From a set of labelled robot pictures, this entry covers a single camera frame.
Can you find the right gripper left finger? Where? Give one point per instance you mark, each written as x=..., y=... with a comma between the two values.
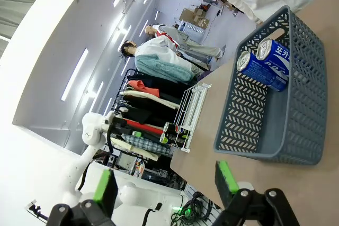
x=104, y=186

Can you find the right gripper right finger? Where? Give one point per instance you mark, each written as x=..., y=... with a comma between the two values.
x=225, y=178

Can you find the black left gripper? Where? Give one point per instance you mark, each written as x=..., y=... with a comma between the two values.
x=121, y=126

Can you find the grey plastic lattice basket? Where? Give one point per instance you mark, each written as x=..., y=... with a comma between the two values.
x=304, y=104

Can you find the blue Pocari Sweat can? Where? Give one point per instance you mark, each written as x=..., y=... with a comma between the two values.
x=278, y=54
x=259, y=73

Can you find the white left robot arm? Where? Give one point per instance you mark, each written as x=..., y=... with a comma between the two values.
x=76, y=167

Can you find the red garment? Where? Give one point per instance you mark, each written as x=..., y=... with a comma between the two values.
x=145, y=126

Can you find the plaid garment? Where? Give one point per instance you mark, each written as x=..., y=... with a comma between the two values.
x=145, y=144

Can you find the black can with green trim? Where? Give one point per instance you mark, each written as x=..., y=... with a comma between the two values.
x=165, y=138

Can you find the black Pepsi can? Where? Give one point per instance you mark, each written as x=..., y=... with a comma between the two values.
x=172, y=128

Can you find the cream garment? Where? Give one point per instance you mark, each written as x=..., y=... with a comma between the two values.
x=148, y=98

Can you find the orange garment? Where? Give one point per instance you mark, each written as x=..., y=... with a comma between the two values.
x=143, y=87

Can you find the device with green light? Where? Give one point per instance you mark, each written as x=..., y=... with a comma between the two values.
x=186, y=212

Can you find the black garment rack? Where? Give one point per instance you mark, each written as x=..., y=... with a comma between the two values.
x=124, y=83

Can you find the teal quilted cloth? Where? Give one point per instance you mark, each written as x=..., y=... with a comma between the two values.
x=161, y=67

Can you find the dark-haired mannequin white shirt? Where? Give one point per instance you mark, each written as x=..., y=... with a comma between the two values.
x=159, y=48

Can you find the bald mannequin grey clothes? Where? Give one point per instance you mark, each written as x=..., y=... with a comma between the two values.
x=185, y=39

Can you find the white shelf cart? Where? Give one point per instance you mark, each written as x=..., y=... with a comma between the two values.
x=192, y=28

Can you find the brown cardboard box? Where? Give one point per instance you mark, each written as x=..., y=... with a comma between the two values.
x=186, y=14
x=201, y=18

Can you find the black clamp bracket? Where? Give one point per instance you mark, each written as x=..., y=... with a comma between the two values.
x=37, y=208

